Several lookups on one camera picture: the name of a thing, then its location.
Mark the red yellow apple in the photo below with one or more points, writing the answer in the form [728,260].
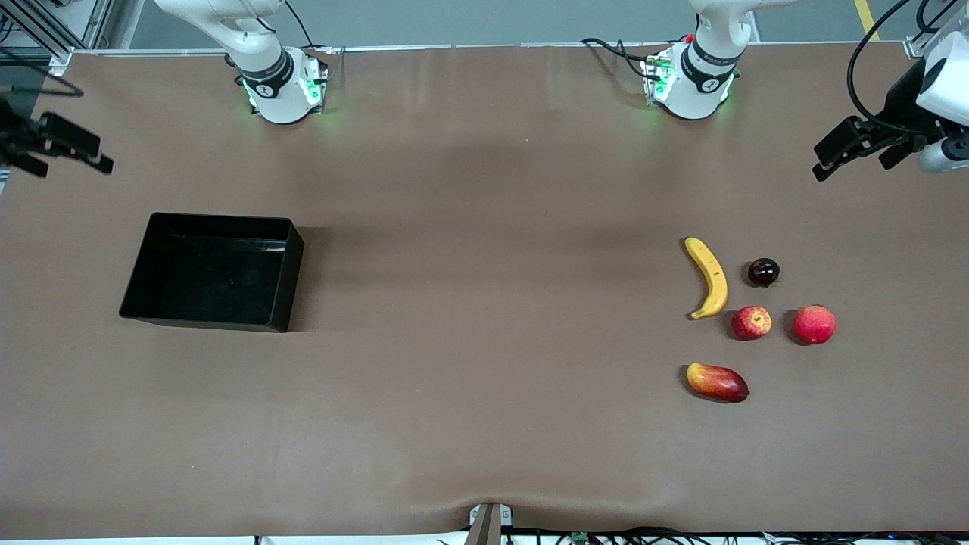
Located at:
[751,323]

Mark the brown table cloth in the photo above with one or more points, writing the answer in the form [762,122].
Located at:
[454,378]

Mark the black plastic box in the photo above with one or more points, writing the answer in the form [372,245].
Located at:
[212,272]

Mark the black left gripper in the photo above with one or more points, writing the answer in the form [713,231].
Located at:
[901,102]

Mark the yellow floor tape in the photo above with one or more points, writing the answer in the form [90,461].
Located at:
[867,19]

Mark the aluminium frame post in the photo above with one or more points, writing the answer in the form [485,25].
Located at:
[45,30]
[920,42]

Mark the dark purple plum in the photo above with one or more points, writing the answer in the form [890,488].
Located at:
[763,272]

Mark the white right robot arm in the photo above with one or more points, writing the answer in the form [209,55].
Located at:
[272,83]

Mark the grey metal clamp bracket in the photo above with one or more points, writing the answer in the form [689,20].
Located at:
[488,522]

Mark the yellow banana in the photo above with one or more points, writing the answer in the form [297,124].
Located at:
[713,276]

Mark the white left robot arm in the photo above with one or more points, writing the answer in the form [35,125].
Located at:
[700,83]

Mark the red yellow mango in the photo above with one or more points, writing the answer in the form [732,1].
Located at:
[717,382]

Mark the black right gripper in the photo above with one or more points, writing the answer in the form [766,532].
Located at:
[17,136]

